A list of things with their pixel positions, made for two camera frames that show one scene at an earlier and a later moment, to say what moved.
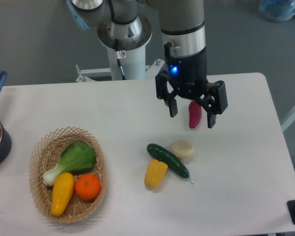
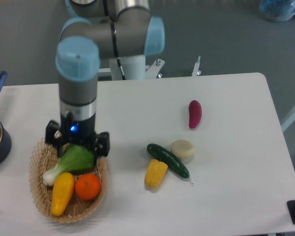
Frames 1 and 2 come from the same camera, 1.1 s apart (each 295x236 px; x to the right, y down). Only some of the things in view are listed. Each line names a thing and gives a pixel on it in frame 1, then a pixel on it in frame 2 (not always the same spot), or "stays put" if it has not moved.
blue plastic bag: x=280 y=10 stays put
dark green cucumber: x=175 y=164 stays put
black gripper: x=188 y=73 -> x=79 y=132
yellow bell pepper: x=155 y=172 stays put
